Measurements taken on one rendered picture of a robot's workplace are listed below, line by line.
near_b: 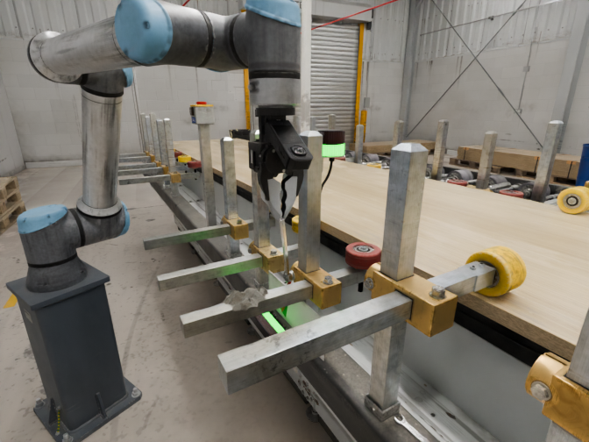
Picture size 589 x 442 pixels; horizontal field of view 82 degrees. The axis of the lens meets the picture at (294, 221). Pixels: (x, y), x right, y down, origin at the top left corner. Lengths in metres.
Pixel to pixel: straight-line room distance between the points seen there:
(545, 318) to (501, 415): 0.23
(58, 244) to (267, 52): 1.06
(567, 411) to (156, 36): 0.67
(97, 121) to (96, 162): 0.15
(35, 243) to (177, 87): 7.45
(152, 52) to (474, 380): 0.82
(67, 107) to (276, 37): 8.20
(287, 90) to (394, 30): 10.64
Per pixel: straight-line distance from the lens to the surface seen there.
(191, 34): 0.64
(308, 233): 0.71
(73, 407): 1.69
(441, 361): 0.85
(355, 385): 0.74
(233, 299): 0.66
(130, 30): 0.63
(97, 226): 1.45
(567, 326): 0.67
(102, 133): 1.26
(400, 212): 0.49
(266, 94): 0.60
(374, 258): 0.76
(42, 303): 1.43
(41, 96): 8.78
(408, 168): 0.47
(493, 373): 0.78
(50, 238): 1.42
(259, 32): 0.61
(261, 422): 1.60
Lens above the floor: 1.21
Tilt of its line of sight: 19 degrees down
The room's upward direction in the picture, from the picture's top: straight up
